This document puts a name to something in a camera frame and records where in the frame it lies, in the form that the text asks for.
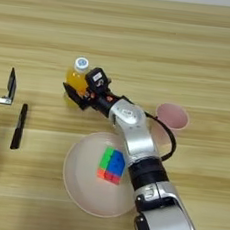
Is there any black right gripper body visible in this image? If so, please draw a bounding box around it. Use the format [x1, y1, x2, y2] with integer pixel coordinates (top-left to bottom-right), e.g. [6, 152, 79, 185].
[81, 83, 122, 119]

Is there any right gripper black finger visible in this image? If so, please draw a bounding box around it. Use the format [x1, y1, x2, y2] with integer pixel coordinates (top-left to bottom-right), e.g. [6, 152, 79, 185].
[59, 81, 91, 111]

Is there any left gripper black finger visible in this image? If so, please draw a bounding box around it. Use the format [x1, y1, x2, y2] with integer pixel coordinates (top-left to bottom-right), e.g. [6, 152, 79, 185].
[4, 67, 19, 101]

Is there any orange juice bottle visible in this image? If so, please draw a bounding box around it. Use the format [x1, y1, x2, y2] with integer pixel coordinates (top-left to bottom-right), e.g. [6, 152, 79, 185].
[60, 55, 94, 111]

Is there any black marker pen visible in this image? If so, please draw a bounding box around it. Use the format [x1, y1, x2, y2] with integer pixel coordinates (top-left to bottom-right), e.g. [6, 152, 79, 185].
[9, 101, 30, 152]

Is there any right gripper's labelled black box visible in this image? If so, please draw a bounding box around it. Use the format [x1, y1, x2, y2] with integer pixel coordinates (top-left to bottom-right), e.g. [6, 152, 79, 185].
[83, 66, 113, 94]

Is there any colourful puzzle cube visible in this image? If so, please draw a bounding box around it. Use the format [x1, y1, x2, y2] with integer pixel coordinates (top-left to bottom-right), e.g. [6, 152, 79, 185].
[95, 145, 129, 187]

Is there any pink plastic cup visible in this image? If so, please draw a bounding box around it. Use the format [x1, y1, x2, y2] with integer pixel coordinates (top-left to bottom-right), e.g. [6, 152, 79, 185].
[149, 101, 192, 150]

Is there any pale pink round plate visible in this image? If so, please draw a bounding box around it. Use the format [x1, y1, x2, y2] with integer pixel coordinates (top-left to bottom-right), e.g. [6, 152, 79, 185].
[57, 127, 152, 223]

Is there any right arm's black cable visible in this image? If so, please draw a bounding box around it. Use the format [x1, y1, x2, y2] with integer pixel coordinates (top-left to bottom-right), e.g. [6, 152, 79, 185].
[138, 111, 181, 164]

